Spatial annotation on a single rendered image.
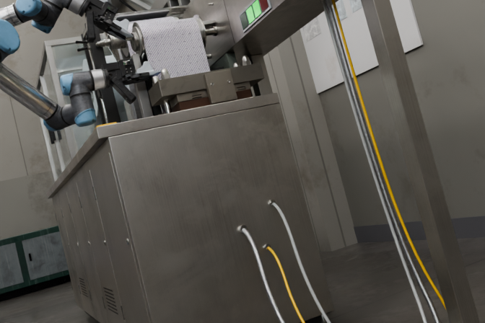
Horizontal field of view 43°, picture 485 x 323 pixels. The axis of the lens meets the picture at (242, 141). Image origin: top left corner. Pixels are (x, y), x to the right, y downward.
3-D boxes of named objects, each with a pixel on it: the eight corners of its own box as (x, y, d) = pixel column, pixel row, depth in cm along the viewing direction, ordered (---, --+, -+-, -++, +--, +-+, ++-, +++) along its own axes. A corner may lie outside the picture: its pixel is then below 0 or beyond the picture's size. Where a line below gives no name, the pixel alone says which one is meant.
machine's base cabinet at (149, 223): (78, 319, 420) (50, 197, 427) (167, 291, 445) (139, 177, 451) (169, 405, 189) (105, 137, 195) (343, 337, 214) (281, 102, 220)
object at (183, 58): (156, 94, 231) (144, 47, 232) (213, 83, 240) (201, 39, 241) (156, 94, 230) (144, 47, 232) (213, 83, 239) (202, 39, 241)
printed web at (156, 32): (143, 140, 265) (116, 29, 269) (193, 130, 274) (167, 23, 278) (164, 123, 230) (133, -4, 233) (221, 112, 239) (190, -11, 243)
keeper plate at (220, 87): (210, 104, 216) (203, 75, 217) (235, 99, 220) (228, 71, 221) (212, 103, 214) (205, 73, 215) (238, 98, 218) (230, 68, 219)
